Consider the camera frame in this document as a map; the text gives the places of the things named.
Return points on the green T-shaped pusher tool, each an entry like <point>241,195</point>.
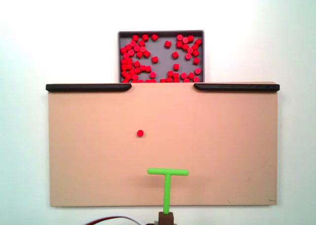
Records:
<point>167,190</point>

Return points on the grey rectangular tray container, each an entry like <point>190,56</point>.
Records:
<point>163,62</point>

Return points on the beige flat board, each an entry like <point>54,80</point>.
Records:
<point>98,148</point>

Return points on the black edge rail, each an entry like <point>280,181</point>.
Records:
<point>86,87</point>
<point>237,87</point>

